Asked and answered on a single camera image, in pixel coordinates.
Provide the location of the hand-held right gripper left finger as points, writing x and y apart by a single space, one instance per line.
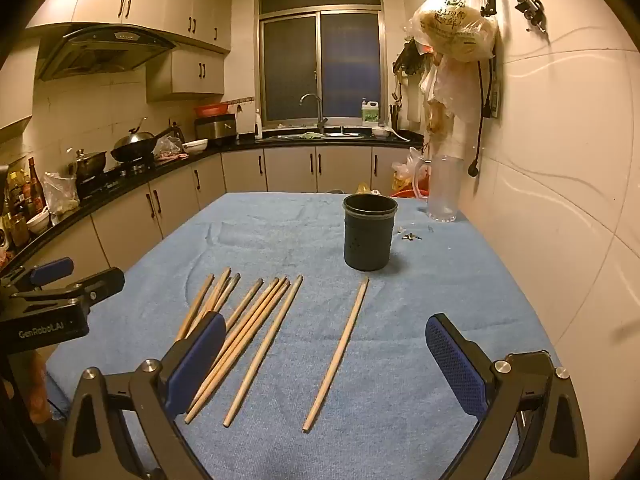
197 360

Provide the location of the crumpled plastic bags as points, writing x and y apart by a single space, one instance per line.
412 167

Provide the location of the black range hood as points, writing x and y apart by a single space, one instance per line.
100 52

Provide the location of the silver countertop appliance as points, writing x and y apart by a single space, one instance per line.
215 128

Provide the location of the steel sink faucet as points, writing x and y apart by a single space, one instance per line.
314 105

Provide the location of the dark hanging kitchen items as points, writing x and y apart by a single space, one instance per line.
410 60

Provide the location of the row of sauce bottles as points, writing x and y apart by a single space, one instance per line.
22 195

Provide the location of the red plastic basin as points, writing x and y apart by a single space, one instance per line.
210 109

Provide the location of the yellow object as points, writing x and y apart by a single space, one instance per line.
364 190

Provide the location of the white mortar bowl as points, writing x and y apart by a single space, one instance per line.
39 222

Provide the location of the metal framed window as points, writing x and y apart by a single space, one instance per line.
320 60

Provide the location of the steel cooking pot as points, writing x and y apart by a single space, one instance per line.
91 162

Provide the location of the steel kitchen sink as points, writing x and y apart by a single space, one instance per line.
295 135

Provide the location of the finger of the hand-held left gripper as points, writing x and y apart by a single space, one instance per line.
102 282
50 270

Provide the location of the black utensil holder cup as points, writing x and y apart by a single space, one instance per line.
370 235

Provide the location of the beige lower kitchen cabinets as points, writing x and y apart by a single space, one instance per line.
290 167

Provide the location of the pink plastic bag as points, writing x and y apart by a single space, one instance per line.
167 147

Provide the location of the beige kitchen cabinets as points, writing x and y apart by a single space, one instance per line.
290 167
150 0

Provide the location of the clear plastic bag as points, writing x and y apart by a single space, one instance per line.
60 195

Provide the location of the clear plastic pitcher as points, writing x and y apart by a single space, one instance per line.
444 190

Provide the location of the hanging white plastic bags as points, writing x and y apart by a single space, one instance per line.
442 90

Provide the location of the wall switch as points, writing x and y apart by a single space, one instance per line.
495 100

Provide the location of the small metal bits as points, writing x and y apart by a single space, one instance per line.
410 234

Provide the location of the dark utensil holder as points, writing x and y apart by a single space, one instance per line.
394 116

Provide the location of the red floor basin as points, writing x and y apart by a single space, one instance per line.
411 193

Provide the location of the blue towel table cover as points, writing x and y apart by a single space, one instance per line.
400 310

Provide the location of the person's left forearm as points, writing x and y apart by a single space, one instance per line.
39 385

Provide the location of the long wooden chopstick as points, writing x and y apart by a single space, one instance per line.
336 355

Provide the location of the pile of wooden chopsticks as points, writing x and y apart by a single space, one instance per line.
260 310

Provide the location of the white slim bottle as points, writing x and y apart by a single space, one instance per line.
258 125

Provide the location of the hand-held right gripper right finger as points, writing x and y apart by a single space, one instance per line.
455 365

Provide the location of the white green detergent jug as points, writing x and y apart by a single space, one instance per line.
370 112

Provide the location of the beige upper kitchen cabinets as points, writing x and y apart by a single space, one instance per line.
150 0

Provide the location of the small white bowl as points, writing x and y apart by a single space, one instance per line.
380 132

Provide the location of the large hanging plastic bag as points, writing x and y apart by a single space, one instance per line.
455 20

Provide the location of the black kitchen countertop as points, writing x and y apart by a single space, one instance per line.
235 144

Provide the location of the black gas stove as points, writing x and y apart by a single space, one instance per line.
112 177

